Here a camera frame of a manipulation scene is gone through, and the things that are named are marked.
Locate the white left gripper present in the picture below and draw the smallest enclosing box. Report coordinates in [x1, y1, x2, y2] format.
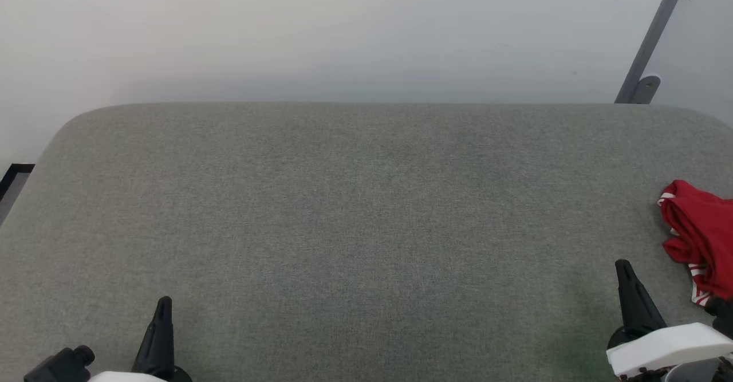
[86, 296, 193, 382]

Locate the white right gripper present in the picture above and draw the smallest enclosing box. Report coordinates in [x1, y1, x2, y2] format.
[605, 258, 733, 382]

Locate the black skirting strip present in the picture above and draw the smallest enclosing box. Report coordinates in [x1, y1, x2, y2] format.
[0, 163, 36, 200]

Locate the grey fabric sofa seat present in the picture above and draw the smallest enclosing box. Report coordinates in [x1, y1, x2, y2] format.
[0, 103, 733, 382]

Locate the grey metal pole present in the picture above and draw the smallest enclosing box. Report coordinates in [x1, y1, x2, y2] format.
[614, 0, 696, 105]

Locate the red and white jersey shirt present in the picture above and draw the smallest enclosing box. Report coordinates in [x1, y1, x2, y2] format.
[656, 179, 733, 307]

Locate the grey metal foot bracket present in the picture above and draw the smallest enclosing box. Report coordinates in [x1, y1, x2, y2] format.
[630, 75, 661, 105]

